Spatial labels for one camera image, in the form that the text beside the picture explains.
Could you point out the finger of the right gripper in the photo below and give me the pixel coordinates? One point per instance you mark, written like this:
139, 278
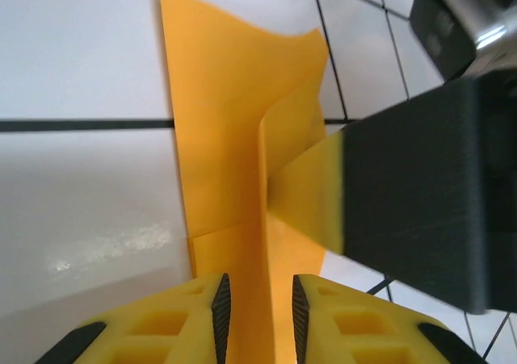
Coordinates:
404, 186

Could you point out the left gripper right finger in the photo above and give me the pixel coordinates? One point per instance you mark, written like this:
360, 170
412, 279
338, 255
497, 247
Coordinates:
363, 331

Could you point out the orange cloth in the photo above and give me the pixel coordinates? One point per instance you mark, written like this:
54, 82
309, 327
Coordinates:
218, 97

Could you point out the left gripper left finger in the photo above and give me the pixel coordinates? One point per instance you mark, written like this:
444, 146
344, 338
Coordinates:
161, 327

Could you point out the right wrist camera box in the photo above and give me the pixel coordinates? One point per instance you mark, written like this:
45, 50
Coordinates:
444, 37

